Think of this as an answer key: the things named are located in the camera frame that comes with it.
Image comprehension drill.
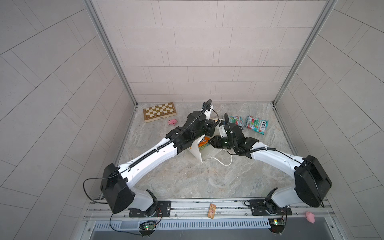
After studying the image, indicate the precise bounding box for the teal mint candy bag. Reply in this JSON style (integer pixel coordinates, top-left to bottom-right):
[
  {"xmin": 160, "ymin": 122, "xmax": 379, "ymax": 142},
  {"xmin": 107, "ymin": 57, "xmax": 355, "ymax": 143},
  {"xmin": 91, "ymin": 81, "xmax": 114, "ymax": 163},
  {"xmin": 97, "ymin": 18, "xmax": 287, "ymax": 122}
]
[
  {"xmin": 229, "ymin": 116, "xmax": 244, "ymax": 128},
  {"xmin": 246, "ymin": 116, "xmax": 269, "ymax": 135}
]

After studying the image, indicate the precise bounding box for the white paper bag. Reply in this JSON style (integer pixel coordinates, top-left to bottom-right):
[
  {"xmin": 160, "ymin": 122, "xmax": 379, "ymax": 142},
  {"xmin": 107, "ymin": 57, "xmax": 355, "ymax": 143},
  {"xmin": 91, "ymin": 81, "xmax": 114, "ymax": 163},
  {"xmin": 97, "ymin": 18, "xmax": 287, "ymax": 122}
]
[{"xmin": 188, "ymin": 135, "xmax": 233, "ymax": 167}]

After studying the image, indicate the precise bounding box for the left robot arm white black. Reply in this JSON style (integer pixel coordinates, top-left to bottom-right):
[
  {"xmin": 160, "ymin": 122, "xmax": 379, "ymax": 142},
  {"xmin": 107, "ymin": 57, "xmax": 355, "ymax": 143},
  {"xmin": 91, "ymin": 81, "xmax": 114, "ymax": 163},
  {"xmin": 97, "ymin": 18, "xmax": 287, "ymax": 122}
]
[{"xmin": 100, "ymin": 108, "xmax": 218, "ymax": 217}]

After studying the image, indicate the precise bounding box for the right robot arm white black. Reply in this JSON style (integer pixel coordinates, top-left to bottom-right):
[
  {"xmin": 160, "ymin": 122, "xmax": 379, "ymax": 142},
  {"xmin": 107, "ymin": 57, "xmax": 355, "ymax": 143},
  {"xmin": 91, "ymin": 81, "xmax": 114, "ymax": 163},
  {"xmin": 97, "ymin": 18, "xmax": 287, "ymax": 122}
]
[{"xmin": 209, "ymin": 124, "xmax": 332, "ymax": 215}]

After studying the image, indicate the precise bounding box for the orange fruit candy bag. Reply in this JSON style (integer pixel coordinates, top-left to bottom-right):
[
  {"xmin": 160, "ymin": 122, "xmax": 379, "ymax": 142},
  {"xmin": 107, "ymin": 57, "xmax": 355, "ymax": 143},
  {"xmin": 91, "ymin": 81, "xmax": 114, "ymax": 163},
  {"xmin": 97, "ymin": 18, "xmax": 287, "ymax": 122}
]
[{"xmin": 198, "ymin": 136, "xmax": 210, "ymax": 150}]

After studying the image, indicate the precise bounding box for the small pink pig toy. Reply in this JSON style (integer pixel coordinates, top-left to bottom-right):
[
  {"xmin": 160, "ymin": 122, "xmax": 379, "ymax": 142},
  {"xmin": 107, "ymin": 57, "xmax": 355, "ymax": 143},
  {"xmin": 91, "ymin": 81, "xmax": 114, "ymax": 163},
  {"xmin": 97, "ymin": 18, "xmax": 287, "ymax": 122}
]
[{"xmin": 168, "ymin": 119, "xmax": 178, "ymax": 126}]

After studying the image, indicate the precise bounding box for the wooden chessboard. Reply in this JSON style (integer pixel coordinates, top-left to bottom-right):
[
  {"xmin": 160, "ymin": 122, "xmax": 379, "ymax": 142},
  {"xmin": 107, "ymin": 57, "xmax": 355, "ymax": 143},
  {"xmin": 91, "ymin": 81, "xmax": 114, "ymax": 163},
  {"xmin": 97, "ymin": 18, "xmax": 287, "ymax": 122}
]
[{"xmin": 143, "ymin": 103, "xmax": 177, "ymax": 123}]

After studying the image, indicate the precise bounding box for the right controller board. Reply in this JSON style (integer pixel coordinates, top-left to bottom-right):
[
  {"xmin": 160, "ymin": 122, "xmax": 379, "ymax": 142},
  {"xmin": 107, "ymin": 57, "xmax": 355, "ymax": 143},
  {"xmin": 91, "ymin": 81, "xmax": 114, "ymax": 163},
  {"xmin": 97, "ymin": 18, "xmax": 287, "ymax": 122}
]
[{"xmin": 268, "ymin": 218, "xmax": 286, "ymax": 234}]

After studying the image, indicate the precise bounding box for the left controller board with LED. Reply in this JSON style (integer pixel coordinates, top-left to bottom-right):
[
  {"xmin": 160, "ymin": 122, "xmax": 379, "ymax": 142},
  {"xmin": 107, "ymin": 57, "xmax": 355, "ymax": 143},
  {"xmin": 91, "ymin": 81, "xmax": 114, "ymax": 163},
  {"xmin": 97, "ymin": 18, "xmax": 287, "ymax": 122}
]
[{"xmin": 139, "ymin": 221, "xmax": 157, "ymax": 237}]

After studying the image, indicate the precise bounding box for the aluminium front rail frame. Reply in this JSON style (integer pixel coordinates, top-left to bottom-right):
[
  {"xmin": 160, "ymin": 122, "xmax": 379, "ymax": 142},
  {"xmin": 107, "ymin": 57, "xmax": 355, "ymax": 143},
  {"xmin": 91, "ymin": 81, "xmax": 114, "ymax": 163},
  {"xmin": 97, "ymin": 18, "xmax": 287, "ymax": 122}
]
[{"xmin": 83, "ymin": 198, "xmax": 335, "ymax": 220}]

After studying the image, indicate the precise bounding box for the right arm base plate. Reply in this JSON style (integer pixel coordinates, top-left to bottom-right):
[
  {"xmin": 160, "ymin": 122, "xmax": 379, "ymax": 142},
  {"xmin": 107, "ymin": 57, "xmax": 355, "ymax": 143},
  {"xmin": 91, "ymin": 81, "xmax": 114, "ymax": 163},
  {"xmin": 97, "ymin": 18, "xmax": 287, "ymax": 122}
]
[{"xmin": 244, "ymin": 199, "xmax": 292, "ymax": 216}]

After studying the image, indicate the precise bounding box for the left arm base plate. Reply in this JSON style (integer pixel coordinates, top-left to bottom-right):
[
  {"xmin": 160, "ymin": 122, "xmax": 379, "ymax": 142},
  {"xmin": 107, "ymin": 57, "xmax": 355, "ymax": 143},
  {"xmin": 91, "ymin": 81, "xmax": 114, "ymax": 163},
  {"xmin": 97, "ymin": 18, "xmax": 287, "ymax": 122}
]
[{"xmin": 129, "ymin": 201, "xmax": 172, "ymax": 218}]

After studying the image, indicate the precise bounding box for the pink pig toy on rail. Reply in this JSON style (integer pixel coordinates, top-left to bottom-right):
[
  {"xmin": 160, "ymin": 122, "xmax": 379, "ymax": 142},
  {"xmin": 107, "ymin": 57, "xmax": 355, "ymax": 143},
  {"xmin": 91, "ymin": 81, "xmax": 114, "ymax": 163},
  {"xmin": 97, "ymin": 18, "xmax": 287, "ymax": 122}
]
[{"xmin": 305, "ymin": 212, "xmax": 316, "ymax": 224}]

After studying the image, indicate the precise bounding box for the black cable left base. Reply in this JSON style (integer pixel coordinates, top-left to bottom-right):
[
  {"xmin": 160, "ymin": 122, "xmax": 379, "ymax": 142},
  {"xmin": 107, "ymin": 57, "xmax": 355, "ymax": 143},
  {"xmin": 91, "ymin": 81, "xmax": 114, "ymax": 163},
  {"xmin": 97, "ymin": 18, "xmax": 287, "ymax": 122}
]
[{"xmin": 108, "ymin": 211, "xmax": 142, "ymax": 237}]

